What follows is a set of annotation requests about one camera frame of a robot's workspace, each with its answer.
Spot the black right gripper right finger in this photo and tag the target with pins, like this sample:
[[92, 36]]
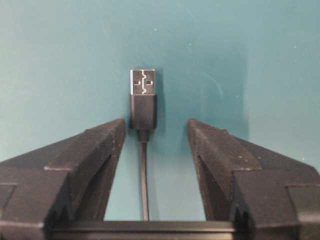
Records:
[[271, 195]]

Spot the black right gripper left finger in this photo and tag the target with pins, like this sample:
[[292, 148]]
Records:
[[67, 180]]

